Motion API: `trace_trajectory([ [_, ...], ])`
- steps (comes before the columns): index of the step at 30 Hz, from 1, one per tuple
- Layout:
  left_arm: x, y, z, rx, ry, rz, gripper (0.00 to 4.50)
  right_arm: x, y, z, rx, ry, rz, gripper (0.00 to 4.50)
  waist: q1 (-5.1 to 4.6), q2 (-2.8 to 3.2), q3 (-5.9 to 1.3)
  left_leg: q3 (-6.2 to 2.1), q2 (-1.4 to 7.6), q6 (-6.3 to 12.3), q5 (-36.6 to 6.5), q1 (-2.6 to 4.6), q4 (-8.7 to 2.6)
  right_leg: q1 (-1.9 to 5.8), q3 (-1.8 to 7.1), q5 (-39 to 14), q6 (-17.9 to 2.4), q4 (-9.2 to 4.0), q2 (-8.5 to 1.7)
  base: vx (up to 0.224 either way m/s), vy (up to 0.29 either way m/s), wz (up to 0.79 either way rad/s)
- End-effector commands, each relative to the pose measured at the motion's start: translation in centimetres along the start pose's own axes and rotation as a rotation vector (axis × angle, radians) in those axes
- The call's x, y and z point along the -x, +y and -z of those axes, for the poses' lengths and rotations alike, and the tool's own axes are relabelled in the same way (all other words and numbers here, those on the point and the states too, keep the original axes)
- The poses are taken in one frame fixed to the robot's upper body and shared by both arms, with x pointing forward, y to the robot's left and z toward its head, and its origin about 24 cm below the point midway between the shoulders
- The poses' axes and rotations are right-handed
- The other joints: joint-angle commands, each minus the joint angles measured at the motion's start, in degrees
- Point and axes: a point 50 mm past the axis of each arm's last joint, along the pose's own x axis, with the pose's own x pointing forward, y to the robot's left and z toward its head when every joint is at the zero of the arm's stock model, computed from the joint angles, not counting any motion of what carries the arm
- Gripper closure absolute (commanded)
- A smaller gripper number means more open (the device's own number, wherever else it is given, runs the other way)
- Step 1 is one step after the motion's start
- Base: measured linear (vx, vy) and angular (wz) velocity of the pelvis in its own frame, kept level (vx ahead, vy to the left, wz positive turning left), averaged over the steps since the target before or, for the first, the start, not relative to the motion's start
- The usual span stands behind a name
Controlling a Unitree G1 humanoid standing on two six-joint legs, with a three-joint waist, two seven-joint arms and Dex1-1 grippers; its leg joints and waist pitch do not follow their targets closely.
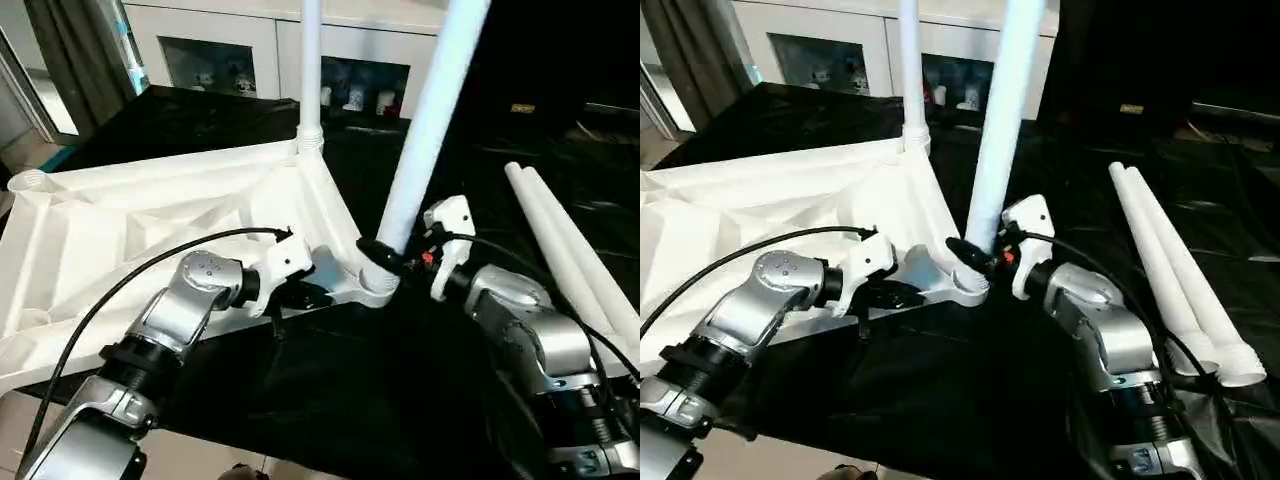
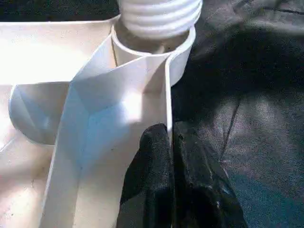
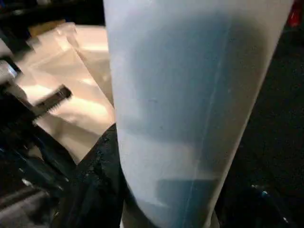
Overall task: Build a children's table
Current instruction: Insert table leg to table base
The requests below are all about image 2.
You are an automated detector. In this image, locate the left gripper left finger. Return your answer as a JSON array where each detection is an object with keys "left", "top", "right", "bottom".
[{"left": 116, "top": 123, "right": 174, "bottom": 228}]

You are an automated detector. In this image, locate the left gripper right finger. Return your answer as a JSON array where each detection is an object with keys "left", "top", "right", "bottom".
[{"left": 172, "top": 121, "right": 248, "bottom": 228}]

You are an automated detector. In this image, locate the white plastic table top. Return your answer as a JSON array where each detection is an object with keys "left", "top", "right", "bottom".
[{"left": 0, "top": 15, "right": 196, "bottom": 228}]

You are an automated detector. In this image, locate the white plastic table leg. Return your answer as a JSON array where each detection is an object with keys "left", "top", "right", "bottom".
[{"left": 117, "top": 0, "right": 203, "bottom": 40}]

